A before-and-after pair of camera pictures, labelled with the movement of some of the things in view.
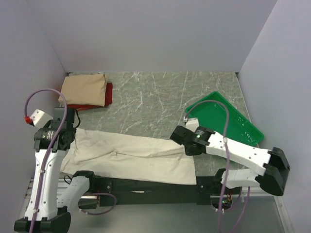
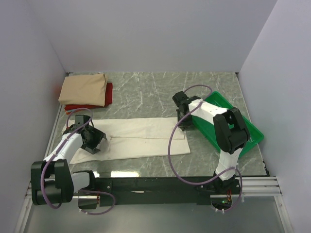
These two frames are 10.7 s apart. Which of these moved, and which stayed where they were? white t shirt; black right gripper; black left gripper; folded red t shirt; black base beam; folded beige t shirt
Moved: black right gripper; white t shirt; black left gripper
Stayed: folded beige t shirt; folded red t shirt; black base beam
